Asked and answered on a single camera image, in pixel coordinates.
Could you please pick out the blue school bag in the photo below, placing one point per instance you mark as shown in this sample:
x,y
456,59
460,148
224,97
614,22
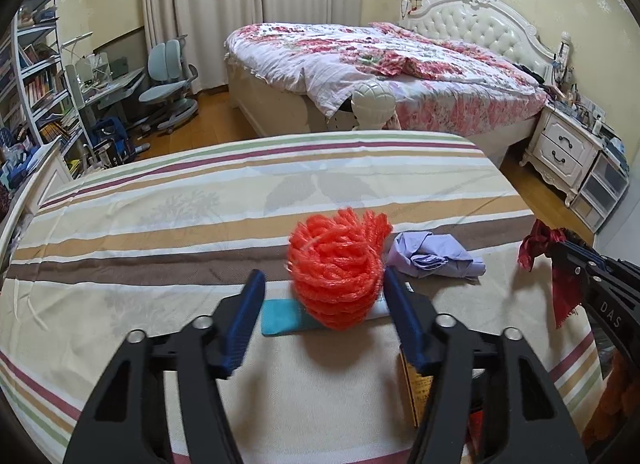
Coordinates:
x,y
112,141

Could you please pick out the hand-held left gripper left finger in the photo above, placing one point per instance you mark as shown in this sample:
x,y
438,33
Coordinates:
x,y
245,324

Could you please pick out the lavender cloth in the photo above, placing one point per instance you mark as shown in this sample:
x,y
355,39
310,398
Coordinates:
x,y
430,256

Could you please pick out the grey study desk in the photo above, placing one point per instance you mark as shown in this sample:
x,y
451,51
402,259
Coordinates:
x,y
110,93

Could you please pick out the dark red cloth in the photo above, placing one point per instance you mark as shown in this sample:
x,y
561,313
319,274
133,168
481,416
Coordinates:
x,y
537,244

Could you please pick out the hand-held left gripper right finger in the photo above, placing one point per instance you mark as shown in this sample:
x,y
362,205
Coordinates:
x,y
405,324

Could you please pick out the dark clothes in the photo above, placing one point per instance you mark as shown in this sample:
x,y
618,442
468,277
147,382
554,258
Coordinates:
x,y
530,71

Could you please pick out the clear plastic drawer unit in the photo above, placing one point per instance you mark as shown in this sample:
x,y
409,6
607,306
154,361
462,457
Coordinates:
x,y
600,189

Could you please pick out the white nightstand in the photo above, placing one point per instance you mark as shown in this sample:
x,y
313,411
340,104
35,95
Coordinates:
x,y
562,148

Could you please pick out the white desk lamp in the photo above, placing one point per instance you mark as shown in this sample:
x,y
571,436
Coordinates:
x,y
75,43

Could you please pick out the bed with floral bedding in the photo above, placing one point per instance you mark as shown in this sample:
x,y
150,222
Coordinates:
x,y
325,58

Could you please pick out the orange mesh net ball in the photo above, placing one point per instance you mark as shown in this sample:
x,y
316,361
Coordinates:
x,y
335,269

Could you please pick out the light blue desk chair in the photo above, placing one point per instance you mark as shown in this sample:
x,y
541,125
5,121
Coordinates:
x,y
167,83

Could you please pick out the white round bedpost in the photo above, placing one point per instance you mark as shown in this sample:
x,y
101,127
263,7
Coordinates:
x,y
372,103

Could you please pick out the pile of small bedside items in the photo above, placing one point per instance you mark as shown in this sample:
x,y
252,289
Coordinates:
x,y
580,103

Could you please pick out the white tufted headboard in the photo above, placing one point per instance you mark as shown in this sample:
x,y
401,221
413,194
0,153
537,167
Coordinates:
x,y
475,23

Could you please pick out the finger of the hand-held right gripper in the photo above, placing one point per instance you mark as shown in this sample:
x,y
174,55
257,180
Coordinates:
x,y
575,260
592,251

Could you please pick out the floral sheeted mattress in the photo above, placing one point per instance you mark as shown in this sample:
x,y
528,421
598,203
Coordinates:
x,y
465,103

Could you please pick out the white small bed frame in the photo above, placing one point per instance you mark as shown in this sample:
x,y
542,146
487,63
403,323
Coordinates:
x,y
47,178

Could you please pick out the striped mattress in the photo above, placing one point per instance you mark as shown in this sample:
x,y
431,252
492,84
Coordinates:
x,y
200,224

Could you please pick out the white bookshelf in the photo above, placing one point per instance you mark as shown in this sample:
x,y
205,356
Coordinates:
x,y
40,83

